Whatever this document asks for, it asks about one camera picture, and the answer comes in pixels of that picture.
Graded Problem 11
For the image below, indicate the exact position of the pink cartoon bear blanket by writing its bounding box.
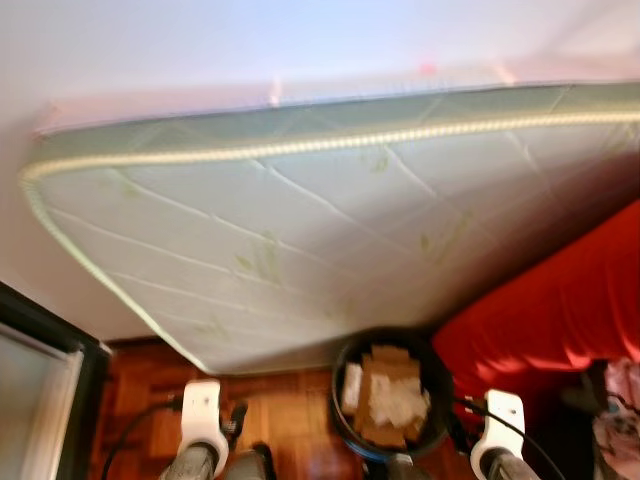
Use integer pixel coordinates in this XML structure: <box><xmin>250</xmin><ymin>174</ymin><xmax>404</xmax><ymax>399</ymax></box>
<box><xmin>595</xmin><ymin>358</ymin><xmax>640</xmax><ymax>461</ymax></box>

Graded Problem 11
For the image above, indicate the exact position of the small white packet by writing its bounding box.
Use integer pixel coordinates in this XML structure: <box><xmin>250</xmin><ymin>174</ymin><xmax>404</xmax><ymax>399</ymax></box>
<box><xmin>343</xmin><ymin>365</ymin><xmax>363</xmax><ymax>411</ymax></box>

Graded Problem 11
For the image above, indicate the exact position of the brown cardboard piece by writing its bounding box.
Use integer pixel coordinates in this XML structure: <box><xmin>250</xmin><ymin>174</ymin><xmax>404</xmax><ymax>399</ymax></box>
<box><xmin>355</xmin><ymin>345</ymin><xmax>431</xmax><ymax>448</ymax></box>

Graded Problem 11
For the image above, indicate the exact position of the crumpled white paper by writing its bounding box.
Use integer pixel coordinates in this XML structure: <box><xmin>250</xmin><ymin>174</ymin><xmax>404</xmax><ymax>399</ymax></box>
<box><xmin>375</xmin><ymin>385</ymin><xmax>431</xmax><ymax>431</ymax></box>

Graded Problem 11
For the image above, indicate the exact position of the round black waste bin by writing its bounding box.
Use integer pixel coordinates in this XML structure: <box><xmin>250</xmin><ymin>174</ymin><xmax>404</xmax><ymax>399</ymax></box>
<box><xmin>330</xmin><ymin>328</ymin><xmax>456</xmax><ymax>463</ymax></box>

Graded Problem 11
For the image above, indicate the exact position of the white quilted mattress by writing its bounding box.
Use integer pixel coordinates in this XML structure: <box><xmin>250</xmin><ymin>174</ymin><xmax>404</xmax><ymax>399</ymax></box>
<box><xmin>18</xmin><ymin>82</ymin><xmax>640</xmax><ymax>376</ymax></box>

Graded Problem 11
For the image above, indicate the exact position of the red covered sofa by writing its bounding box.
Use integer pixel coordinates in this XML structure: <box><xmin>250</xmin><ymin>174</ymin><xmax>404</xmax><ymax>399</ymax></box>
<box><xmin>432</xmin><ymin>200</ymin><xmax>640</xmax><ymax>401</ymax></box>

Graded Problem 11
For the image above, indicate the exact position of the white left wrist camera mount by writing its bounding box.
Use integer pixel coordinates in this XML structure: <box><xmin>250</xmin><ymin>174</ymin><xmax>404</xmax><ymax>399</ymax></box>
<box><xmin>180</xmin><ymin>380</ymin><xmax>223</xmax><ymax>451</ymax></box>

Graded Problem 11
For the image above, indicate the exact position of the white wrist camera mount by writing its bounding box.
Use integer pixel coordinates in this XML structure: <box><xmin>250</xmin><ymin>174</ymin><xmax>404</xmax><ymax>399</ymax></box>
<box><xmin>470</xmin><ymin>390</ymin><xmax>526</xmax><ymax>471</ymax></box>
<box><xmin>180</xmin><ymin>380</ymin><xmax>223</xmax><ymax>451</ymax></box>

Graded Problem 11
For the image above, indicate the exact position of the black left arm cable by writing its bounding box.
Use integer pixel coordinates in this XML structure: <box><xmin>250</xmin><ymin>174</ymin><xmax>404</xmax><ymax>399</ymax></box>
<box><xmin>100</xmin><ymin>398</ymin><xmax>186</xmax><ymax>480</ymax></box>

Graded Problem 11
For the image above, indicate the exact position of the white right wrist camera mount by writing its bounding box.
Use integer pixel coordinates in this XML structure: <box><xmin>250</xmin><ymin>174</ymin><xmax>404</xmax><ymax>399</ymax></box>
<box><xmin>470</xmin><ymin>390</ymin><xmax>526</xmax><ymax>471</ymax></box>

